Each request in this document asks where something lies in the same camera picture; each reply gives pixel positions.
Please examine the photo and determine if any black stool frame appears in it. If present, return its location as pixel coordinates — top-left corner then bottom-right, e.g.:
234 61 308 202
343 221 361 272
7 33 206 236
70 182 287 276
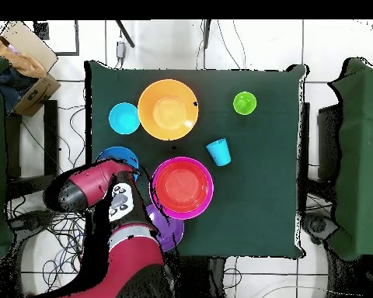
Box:
5 99 61 212

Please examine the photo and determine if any large orange bowl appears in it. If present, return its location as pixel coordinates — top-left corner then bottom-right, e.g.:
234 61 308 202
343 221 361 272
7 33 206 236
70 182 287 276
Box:
137 78 200 141

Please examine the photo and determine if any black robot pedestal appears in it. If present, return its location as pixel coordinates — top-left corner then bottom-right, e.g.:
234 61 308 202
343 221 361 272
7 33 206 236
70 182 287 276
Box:
173 256 228 298

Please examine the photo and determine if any black side furniture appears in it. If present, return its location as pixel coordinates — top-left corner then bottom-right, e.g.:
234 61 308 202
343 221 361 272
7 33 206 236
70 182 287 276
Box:
316 103 343 181

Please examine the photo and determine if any black square frame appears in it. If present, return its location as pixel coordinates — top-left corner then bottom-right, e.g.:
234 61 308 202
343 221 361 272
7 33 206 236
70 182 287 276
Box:
33 19 80 57

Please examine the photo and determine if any small light blue bowl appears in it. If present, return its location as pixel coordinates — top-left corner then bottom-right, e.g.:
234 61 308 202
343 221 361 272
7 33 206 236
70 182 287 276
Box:
108 102 141 136

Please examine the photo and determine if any purple bowl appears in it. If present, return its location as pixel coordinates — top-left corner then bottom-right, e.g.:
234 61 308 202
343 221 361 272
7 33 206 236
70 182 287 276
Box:
145 203 185 252

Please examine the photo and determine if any green cup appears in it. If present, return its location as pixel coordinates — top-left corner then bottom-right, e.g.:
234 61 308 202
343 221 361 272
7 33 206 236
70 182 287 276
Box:
232 91 258 116

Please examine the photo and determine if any cardboard box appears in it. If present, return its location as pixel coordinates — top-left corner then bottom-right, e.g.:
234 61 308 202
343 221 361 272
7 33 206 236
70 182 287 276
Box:
0 20 62 118

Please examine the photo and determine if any blue cup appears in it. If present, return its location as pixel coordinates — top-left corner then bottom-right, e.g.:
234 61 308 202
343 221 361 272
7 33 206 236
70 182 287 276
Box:
205 137 232 168

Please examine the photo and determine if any brown cloth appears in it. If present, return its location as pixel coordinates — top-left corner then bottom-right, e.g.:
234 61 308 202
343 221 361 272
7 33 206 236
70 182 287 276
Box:
0 30 47 78

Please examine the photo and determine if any large red bowl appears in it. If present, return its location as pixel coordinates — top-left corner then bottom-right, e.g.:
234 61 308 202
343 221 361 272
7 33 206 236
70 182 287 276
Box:
155 160 210 213

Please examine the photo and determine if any large pink bowl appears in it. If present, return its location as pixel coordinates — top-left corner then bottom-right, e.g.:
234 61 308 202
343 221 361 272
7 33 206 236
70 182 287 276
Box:
148 156 214 220

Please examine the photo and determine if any dark green table cloth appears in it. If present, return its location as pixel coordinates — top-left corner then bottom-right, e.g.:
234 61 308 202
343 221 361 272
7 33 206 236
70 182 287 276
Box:
83 60 309 258

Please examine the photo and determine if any black tripod leg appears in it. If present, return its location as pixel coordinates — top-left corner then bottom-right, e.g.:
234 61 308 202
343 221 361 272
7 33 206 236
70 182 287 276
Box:
203 19 211 49
114 19 136 49

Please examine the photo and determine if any medium blue bowl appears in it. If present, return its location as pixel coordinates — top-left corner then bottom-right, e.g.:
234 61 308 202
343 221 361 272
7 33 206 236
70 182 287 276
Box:
96 146 140 181

